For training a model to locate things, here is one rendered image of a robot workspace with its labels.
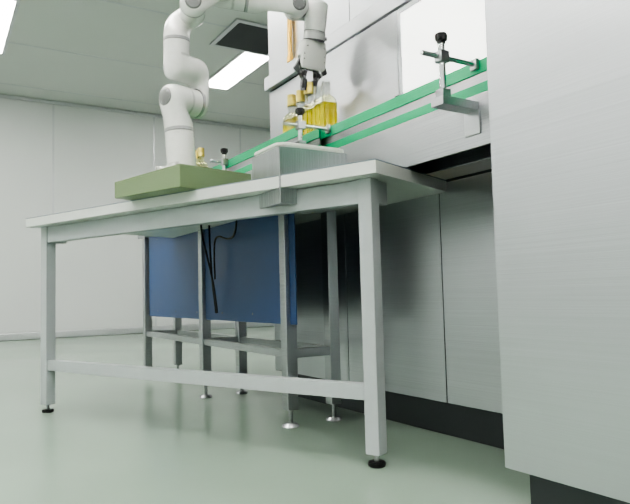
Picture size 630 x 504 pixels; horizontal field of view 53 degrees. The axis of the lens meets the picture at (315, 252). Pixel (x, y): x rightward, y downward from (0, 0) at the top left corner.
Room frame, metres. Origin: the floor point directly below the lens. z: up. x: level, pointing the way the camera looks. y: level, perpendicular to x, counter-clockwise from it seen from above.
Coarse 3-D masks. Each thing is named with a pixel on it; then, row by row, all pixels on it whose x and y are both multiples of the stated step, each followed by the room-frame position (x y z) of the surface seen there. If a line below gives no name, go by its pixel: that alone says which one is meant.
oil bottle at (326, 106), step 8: (320, 96) 2.06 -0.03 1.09; (328, 96) 2.05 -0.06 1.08; (320, 104) 2.05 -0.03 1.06; (328, 104) 2.04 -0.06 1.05; (336, 104) 2.06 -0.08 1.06; (320, 112) 2.05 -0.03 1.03; (328, 112) 2.04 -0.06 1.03; (336, 112) 2.06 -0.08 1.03; (320, 120) 2.05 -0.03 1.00; (328, 120) 2.04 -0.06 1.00; (336, 120) 2.06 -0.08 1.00
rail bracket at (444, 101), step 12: (444, 36) 1.37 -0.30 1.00; (444, 48) 1.38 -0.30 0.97; (444, 60) 1.37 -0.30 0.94; (456, 60) 1.40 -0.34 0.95; (444, 72) 1.38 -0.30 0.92; (444, 84) 1.38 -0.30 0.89; (444, 96) 1.36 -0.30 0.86; (444, 108) 1.40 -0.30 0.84; (456, 108) 1.40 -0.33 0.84; (468, 108) 1.40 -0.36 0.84; (468, 120) 1.44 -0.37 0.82; (480, 120) 1.41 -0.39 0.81; (468, 132) 1.44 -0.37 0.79; (480, 132) 1.41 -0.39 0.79
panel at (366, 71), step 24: (384, 24) 1.99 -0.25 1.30; (336, 48) 2.23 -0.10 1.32; (360, 48) 2.10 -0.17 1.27; (384, 48) 1.99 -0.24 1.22; (336, 72) 2.23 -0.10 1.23; (360, 72) 2.11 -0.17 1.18; (384, 72) 2.00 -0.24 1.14; (336, 96) 2.24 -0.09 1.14; (360, 96) 2.11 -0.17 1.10; (384, 96) 2.00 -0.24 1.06
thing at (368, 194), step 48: (336, 192) 1.61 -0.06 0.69; (384, 192) 1.61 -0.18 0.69; (48, 240) 2.41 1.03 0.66; (48, 288) 2.42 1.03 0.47; (48, 336) 2.42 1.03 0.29; (48, 384) 2.42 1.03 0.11; (240, 384) 1.82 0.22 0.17; (288, 384) 1.72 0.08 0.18; (336, 384) 1.62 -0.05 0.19; (384, 384) 1.57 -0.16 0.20; (384, 432) 1.57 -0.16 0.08
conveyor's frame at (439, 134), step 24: (480, 96) 1.41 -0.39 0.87; (432, 120) 1.55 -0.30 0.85; (456, 120) 1.48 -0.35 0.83; (360, 144) 1.81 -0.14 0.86; (384, 144) 1.72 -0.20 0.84; (408, 144) 1.63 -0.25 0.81; (432, 144) 1.55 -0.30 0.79; (456, 144) 1.48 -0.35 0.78; (480, 144) 1.42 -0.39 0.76; (408, 168) 1.81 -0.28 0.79; (432, 168) 1.72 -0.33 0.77
